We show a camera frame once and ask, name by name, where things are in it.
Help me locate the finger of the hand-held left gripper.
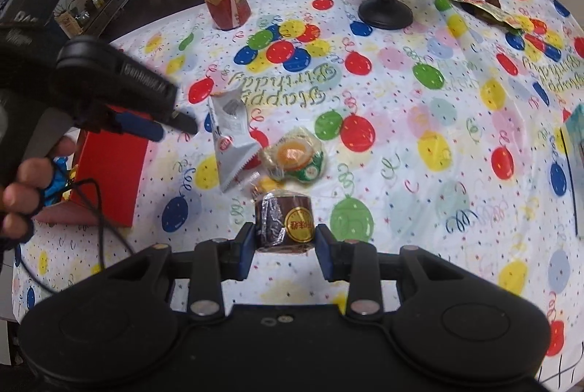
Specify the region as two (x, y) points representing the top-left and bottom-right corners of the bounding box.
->
(108, 111), (164, 143)
(168, 109), (200, 135)

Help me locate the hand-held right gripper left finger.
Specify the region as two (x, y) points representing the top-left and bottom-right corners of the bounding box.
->
(114, 222), (256, 320)

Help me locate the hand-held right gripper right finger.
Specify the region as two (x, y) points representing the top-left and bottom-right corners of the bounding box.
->
(315, 223), (457, 320)

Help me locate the small brown cake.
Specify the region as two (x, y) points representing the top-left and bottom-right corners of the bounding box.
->
(253, 189), (315, 255)

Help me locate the red box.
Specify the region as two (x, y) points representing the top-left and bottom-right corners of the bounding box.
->
(39, 130), (151, 228)

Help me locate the blue cookie packet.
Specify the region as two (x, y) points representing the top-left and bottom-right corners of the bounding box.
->
(46, 157), (74, 205)

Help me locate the person's left hand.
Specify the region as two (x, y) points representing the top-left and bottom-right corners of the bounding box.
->
(0, 135), (78, 243)

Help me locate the white snack packet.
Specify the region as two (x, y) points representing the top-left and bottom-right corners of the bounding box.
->
(207, 82), (261, 193)

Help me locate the small yellow wrapped candy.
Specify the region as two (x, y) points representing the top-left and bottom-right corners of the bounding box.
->
(241, 173), (277, 197)

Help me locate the green orange jelly packet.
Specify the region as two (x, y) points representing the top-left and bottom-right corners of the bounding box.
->
(259, 126), (327, 184)

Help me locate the balloon print tablecloth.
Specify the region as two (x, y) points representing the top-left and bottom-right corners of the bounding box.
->
(11, 0), (584, 392)

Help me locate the tissue pack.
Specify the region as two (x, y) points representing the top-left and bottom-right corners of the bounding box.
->
(563, 102), (584, 238)

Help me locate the flat green snack packet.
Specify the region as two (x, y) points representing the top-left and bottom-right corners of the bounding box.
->
(445, 0), (534, 30)

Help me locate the black cable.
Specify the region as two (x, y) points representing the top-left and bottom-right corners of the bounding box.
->
(14, 178), (142, 297)

